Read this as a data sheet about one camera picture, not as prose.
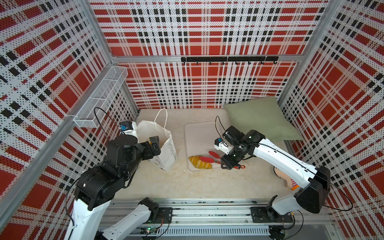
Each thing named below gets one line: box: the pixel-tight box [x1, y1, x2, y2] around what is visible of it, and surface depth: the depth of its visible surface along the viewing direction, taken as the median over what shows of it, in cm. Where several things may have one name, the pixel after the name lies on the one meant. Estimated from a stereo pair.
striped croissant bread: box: [188, 155, 213, 169], surface depth 90 cm
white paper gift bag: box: [136, 108, 178, 172], surface depth 82 cm
